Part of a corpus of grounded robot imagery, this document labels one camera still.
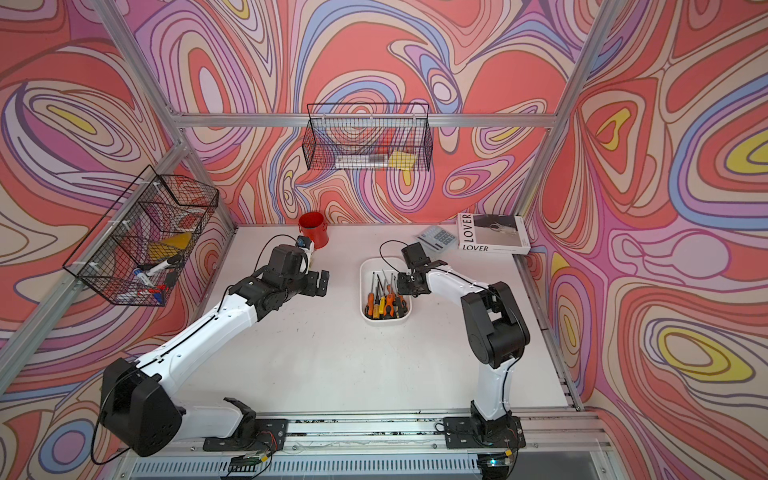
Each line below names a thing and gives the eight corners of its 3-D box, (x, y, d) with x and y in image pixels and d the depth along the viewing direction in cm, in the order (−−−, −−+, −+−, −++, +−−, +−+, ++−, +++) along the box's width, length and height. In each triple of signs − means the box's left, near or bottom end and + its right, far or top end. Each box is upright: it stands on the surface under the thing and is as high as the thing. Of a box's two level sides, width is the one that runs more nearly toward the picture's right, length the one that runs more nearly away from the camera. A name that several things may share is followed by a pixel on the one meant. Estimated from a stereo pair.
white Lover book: (460, 254, 113) (462, 247, 109) (452, 219, 125) (454, 212, 122) (529, 254, 113) (533, 247, 109) (515, 219, 125) (518, 212, 122)
